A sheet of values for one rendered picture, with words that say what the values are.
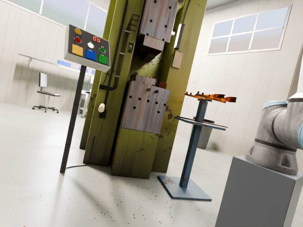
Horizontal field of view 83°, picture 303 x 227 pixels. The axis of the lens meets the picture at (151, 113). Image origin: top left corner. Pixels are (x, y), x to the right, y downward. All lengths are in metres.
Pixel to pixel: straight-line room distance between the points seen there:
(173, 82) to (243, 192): 1.36
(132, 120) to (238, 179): 1.06
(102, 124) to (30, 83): 3.72
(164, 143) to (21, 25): 4.48
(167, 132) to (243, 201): 1.25
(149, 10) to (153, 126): 1.09
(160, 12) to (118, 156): 1.42
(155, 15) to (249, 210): 1.65
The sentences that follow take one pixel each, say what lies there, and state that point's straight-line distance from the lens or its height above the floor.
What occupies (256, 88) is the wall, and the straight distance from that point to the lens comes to 4.38.
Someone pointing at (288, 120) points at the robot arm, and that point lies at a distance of 0.73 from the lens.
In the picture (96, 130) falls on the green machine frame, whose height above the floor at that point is 0.36.
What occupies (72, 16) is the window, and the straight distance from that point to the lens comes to 5.69.
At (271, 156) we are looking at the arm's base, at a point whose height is 0.65.
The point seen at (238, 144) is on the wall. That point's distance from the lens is 4.35.
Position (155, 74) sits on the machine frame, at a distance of 2.22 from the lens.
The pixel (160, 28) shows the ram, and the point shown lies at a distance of 1.83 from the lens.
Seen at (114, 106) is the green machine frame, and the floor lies 0.64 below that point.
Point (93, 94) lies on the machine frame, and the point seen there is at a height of 0.69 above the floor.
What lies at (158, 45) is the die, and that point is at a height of 1.31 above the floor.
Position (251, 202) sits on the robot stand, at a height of 0.45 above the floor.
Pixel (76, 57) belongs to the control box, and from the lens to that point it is 1.43.
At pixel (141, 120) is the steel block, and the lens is 1.64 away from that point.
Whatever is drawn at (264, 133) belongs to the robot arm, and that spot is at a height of 0.73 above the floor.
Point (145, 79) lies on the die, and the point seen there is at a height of 0.96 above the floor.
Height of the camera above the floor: 0.74
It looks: 3 degrees down
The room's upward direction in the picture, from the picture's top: 13 degrees clockwise
